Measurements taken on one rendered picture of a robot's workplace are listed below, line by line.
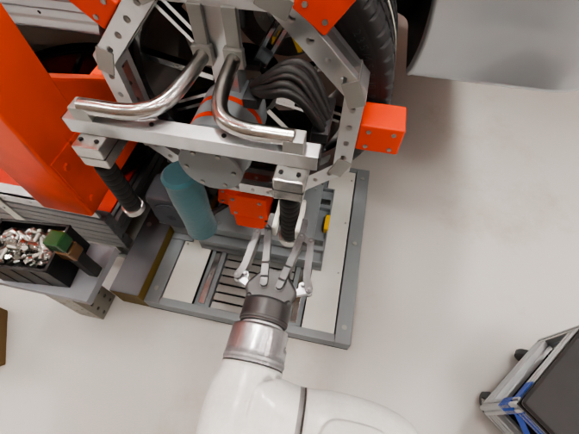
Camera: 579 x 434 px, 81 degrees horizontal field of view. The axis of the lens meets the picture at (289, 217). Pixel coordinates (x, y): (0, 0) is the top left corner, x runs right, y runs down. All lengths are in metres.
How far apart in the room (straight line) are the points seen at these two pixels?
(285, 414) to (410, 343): 1.03
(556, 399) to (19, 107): 1.47
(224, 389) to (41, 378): 1.20
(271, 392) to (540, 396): 0.87
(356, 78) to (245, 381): 0.51
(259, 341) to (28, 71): 0.74
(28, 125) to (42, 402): 1.01
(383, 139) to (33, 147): 0.77
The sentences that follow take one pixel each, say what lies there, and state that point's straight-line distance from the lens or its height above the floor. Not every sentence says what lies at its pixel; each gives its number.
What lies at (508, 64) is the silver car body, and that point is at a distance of 1.14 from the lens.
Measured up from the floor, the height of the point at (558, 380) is 0.34.
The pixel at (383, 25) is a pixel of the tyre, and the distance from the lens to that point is 0.71.
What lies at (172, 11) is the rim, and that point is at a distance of 0.82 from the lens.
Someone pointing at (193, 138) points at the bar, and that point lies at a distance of 0.56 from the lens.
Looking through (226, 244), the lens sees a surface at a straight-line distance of 1.37.
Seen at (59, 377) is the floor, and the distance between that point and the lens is 1.61.
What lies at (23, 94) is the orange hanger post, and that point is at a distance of 0.94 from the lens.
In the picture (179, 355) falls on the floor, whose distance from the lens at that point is 1.44.
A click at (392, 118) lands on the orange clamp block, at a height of 0.88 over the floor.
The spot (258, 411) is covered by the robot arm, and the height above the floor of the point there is 0.88.
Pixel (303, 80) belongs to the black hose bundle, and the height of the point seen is 1.04.
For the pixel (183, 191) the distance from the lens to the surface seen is 0.83.
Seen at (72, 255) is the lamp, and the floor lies 0.60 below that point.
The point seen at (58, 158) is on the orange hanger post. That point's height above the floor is 0.74.
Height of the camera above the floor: 1.36
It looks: 58 degrees down
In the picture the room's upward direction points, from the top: straight up
